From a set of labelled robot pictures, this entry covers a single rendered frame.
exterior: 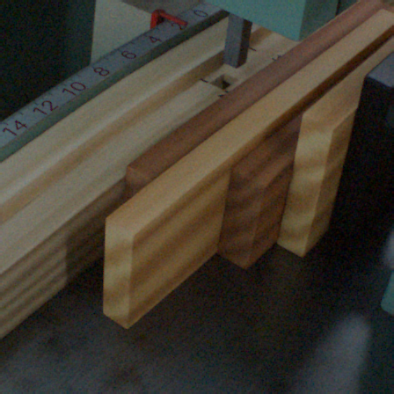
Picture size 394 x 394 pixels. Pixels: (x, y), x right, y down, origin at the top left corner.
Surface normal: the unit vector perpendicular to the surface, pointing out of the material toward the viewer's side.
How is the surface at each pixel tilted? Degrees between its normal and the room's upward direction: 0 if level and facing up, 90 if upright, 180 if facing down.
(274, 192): 90
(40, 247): 90
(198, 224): 90
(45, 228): 0
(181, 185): 0
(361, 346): 0
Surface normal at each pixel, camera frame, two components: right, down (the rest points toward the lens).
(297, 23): -0.23, 0.62
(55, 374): 0.11, -0.75
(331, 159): 0.80, 0.45
